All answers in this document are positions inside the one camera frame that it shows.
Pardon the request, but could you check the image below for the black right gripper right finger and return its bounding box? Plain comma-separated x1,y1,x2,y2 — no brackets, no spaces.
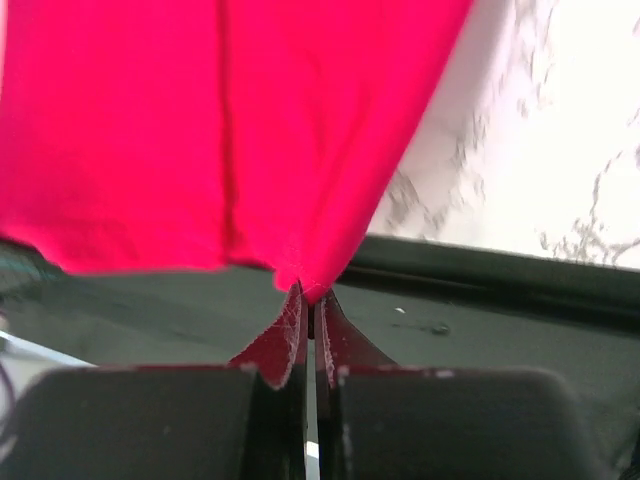
313,290,396,388

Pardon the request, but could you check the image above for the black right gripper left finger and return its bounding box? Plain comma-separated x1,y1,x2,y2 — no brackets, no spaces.
228,283,308,389

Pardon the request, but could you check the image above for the red t shirt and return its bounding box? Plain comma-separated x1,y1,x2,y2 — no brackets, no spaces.
1,1,471,302

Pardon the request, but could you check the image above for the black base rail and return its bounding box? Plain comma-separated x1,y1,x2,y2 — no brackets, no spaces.
1,245,639,401

